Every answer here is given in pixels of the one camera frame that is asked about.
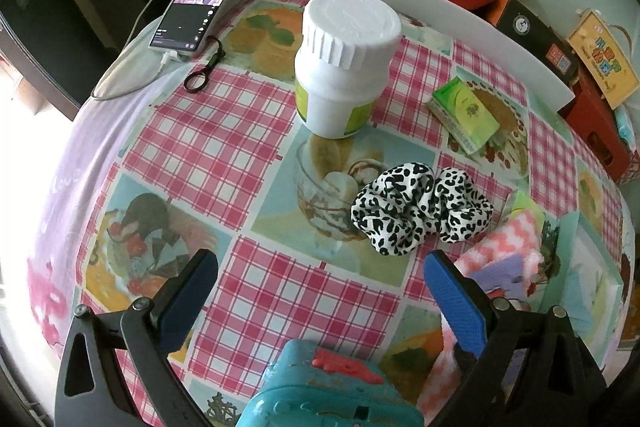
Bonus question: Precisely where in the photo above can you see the dark cabinet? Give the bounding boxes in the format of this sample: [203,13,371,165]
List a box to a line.
[0,0,216,118]

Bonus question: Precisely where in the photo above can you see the white plastic pill bottle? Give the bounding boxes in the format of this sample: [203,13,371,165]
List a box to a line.
[293,0,402,138]

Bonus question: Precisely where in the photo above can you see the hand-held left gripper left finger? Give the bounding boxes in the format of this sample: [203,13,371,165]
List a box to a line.
[55,249,219,427]

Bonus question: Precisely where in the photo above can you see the wet wipes pack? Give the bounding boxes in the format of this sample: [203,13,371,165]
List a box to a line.
[617,107,640,152]

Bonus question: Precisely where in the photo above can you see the black box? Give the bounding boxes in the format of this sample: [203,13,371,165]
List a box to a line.
[492,0,581,82]

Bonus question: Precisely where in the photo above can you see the white charging cable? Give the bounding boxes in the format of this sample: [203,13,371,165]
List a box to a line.
[90,0,221,102]

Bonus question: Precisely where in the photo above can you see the pink checkered cloth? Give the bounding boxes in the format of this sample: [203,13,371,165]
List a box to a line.
[417,209,547,415]

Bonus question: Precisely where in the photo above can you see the purple cloth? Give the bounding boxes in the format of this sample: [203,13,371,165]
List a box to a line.
[472,256,533,308]

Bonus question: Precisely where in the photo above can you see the pink checkered printed tablecloth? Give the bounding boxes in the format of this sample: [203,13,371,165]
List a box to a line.
[75,0,636,427]

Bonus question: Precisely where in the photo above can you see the teal-rimmed tray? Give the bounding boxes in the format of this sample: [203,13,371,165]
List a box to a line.
[542,212,626,348]

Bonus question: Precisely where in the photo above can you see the smartphone with lit screen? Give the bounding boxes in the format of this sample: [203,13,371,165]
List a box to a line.
[150,0,258,55]

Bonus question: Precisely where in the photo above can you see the teal plastic toy case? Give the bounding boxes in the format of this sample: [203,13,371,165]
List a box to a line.
[245,339,426,427]

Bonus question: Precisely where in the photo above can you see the yellow carry box with handle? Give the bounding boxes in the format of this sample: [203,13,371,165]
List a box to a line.
[567,9,640,110]

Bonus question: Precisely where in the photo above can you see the white board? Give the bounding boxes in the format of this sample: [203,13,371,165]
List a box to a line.
[350,0,576,112]

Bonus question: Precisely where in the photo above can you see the small green cardboard box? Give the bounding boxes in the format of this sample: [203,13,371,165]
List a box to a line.
[426,77,502,155]

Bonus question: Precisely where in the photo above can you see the light green cloth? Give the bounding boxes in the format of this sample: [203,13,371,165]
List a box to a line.
[502,189,546,228]

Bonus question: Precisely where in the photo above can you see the black lanyard strap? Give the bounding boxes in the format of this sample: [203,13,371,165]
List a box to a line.
[183,36,227,92]

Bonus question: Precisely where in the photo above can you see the brown cardboard piece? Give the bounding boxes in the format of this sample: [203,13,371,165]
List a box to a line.
[489,0,516,26]

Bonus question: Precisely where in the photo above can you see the black and white leopard scrunchie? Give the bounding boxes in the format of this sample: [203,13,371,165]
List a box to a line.
[350,161,495,255]

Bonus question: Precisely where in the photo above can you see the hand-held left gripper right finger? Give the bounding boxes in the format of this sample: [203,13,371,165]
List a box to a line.
[424,249,607,427]

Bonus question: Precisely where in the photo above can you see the red box with handle cutout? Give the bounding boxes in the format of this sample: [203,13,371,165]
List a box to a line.
[560,72,633,185]

